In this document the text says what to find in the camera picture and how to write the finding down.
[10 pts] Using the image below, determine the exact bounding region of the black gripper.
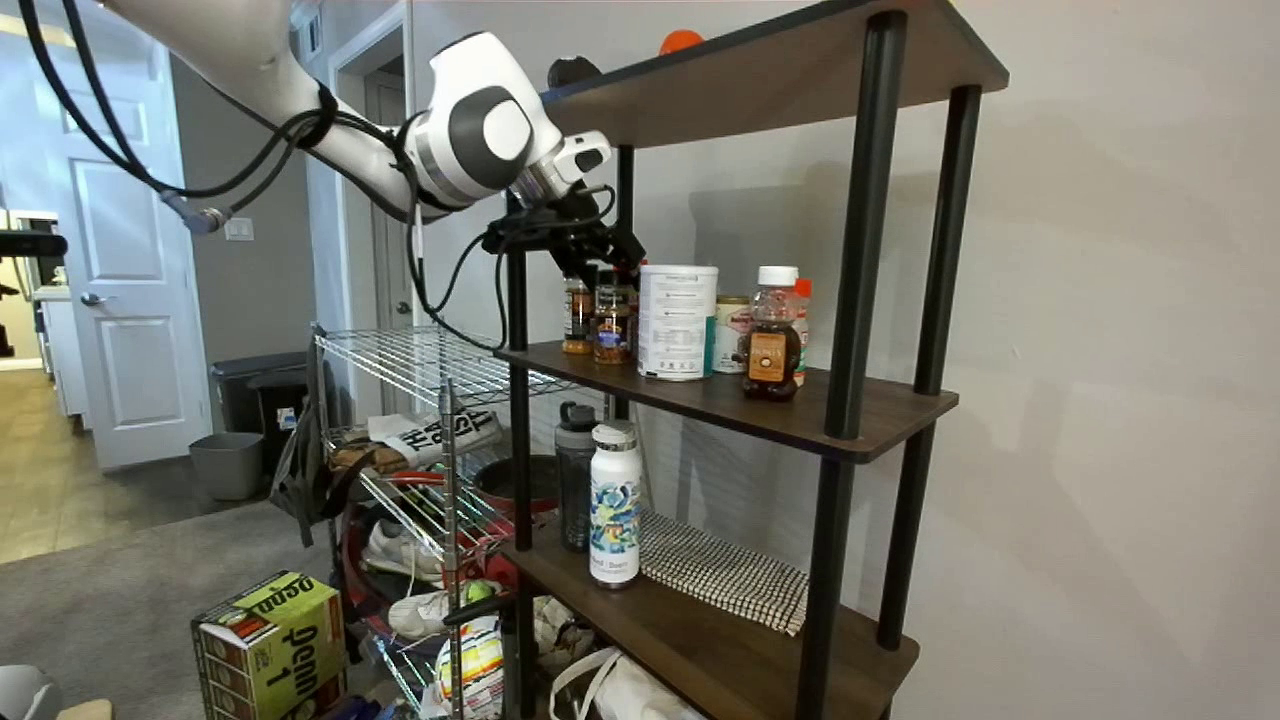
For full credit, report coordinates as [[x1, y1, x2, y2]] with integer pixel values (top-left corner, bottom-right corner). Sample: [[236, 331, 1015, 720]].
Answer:
[[523, 194, 647, 292]]

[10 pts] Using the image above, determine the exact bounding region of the McCormick steak seasoning grinder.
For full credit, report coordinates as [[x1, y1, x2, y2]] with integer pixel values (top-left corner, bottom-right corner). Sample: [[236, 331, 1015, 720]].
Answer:
[[559, 277, 598, 361]]

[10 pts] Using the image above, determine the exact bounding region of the red cap seasoning bottle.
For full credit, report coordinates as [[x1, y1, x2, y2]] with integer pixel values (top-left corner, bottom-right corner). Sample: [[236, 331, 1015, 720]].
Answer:
[[789, 274, 819, 388]]

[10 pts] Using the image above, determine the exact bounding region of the white patterned water bottle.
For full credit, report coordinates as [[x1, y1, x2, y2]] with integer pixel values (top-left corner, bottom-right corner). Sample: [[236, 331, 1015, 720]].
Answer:
[[586, 421, 647, 592]]

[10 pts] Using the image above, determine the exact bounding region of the white cylindrical canister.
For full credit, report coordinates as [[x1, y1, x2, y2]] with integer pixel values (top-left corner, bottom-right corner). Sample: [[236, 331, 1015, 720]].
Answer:
[[631, 260, 722, 388]]

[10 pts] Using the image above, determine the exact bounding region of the cream jar with green label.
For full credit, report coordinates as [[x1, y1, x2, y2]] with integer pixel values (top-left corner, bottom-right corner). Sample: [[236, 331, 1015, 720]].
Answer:
[[710, 292, 761, 382]]

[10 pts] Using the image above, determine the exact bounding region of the black object on shelf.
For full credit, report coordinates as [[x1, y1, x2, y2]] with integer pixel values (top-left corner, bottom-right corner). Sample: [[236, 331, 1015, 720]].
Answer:
[[543, 52, 606, 97]]

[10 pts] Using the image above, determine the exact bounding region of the orange round object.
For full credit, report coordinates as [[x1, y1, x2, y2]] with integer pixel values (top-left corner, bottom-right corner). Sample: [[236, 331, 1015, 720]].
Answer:
[[658, 24, 710, 60]]

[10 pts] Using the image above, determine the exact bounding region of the black and brown shelf unit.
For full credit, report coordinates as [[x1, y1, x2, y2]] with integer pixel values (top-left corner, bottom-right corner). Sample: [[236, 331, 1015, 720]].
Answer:
[[496, 0, 1014, 720]]

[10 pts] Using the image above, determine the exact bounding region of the white printed carton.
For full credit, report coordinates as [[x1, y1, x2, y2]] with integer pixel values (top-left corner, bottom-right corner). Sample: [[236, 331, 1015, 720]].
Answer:
[[365, 400, 509, 468]]

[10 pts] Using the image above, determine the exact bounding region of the white mesh shelf liner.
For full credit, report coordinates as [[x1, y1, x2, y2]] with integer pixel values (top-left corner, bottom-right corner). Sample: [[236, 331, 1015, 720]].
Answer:
[[635, 517, 811, 641]]

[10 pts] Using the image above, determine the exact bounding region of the black storage bin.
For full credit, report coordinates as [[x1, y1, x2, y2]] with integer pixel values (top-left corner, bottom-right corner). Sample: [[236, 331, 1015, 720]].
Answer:
[[214, 348, 321, 444]]

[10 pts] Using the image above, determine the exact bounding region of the white bag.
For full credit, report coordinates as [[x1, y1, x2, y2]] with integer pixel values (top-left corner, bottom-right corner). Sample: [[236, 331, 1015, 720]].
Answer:
[[543, 643, 711, 720]]

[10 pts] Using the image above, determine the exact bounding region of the grey waste bin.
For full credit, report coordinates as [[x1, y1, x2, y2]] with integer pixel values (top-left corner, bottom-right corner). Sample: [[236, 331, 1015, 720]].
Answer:
[[186, 427, 267, 509]]

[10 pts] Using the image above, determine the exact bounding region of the white panel door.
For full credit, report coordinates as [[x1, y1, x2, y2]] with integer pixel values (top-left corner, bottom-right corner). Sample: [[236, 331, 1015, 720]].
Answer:
[[63, 146, 216, 475]]

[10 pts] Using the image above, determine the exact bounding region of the green cardboard box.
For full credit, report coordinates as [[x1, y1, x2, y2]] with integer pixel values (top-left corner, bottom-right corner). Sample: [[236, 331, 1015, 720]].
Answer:
[[188, 569, 353, 720]]

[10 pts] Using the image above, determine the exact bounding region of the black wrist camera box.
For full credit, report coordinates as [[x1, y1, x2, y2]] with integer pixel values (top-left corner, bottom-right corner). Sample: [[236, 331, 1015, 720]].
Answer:
[[479, 212, 541, 260]]

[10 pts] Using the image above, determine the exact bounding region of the black cable bundle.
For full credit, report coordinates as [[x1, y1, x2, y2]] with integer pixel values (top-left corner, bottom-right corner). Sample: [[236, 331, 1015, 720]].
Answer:
[[11, 0, 521, 361]]

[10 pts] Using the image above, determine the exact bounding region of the chrome wire rack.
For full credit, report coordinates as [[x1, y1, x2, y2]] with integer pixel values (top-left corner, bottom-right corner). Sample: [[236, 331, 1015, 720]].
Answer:
[[300, 324, 537, 720]]

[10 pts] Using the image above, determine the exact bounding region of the black bar mount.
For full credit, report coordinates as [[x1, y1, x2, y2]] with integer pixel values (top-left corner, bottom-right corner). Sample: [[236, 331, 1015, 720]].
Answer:
[[0, 230, 72, 265]]

